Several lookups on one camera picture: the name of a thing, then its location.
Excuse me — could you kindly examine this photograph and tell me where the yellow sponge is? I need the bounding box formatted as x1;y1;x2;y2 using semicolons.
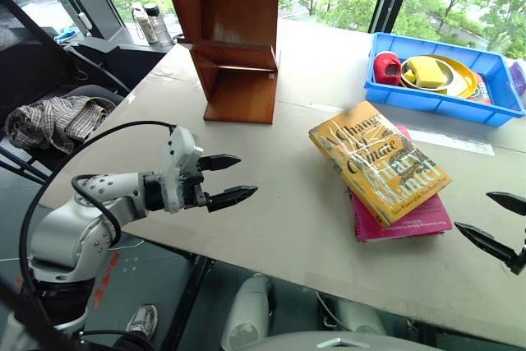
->
407;58;449;90

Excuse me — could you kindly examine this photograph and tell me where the blue plastic bin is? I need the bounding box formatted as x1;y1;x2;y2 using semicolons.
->
363;31;526;128

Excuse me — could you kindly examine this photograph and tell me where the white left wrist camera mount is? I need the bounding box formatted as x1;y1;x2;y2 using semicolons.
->
160;125;205;215

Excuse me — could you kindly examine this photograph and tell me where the yellow plastic plate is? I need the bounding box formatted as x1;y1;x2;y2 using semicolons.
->
400;54;480;99

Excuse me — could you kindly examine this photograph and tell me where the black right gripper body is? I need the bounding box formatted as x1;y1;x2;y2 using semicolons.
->
509;238;526;277

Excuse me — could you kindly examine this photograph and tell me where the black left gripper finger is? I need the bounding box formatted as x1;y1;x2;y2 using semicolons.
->
199;154;242;173
205;185;260;215

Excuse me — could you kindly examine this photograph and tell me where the plaid checked cloth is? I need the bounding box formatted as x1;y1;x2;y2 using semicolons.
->
4;95;118;155

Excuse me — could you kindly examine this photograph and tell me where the clear bottle black cap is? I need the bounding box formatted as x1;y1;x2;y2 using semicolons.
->
131;2;159;45
143;2;174;48

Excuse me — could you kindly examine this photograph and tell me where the white robot leg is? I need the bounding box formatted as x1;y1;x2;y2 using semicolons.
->
220;274;271;351
327;296;388;336

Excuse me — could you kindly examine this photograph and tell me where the grey robot torso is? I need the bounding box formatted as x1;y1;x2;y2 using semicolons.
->
245;335;439;351

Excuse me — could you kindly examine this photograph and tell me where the black side desk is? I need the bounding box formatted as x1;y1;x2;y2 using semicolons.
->
64;35;175;95

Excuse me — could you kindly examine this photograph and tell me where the grey metal bowl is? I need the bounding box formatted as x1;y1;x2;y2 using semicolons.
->
399;58;455;91

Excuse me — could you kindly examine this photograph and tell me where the black mesh office chair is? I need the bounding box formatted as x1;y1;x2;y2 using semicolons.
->
0;0;129;182

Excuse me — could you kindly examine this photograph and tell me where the yellow hardcover book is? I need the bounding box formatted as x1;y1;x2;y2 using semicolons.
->
308;100;453;229

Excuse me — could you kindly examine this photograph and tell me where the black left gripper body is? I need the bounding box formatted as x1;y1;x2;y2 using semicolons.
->
178;155;210;209

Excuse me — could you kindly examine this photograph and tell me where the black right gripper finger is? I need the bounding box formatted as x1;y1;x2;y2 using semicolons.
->
454;221;520;264
485;191;526;217

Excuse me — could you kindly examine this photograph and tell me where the purple plastic item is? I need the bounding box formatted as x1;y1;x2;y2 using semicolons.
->
509;60;526;98

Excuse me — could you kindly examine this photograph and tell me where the grey sneaker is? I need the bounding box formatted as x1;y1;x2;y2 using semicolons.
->
124;304;159;343

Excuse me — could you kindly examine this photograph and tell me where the brown wooden bookshelf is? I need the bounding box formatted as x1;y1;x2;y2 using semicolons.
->
157;0;311;126

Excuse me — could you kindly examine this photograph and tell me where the red snack packet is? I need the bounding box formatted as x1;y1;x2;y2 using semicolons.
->
468;72;495;106

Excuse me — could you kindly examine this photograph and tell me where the pink paperback book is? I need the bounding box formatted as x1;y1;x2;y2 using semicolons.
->
347;125;454;243

